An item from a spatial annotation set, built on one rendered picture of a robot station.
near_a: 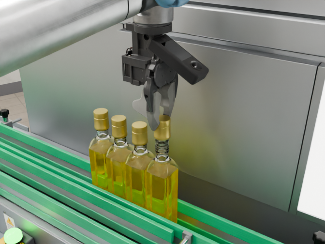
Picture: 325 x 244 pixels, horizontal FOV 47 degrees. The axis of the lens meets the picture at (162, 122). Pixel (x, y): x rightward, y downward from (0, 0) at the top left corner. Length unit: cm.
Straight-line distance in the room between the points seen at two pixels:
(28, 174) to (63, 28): 75
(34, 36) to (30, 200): 67
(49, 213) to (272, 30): 66
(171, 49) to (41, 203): 51
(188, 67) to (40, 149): 66
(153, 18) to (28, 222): 63
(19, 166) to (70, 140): 22
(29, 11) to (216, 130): 55
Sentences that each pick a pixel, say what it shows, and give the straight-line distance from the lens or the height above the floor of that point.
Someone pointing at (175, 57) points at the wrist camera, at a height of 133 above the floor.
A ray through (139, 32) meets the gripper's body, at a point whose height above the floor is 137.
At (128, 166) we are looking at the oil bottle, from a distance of 85.
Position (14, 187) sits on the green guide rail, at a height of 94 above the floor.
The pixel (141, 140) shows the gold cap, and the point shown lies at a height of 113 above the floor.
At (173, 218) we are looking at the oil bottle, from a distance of 91.
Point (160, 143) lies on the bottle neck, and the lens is 78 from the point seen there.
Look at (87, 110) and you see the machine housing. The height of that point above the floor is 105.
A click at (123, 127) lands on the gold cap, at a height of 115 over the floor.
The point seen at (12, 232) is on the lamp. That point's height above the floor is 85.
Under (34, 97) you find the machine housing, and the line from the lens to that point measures 134.
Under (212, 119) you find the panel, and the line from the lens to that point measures 85.
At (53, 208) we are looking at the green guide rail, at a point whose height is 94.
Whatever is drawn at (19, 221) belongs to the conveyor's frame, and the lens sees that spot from 109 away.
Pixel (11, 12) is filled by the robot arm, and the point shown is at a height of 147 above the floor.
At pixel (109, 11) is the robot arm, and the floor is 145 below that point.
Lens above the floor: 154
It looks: 28 degrees down
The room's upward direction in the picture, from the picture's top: straight up
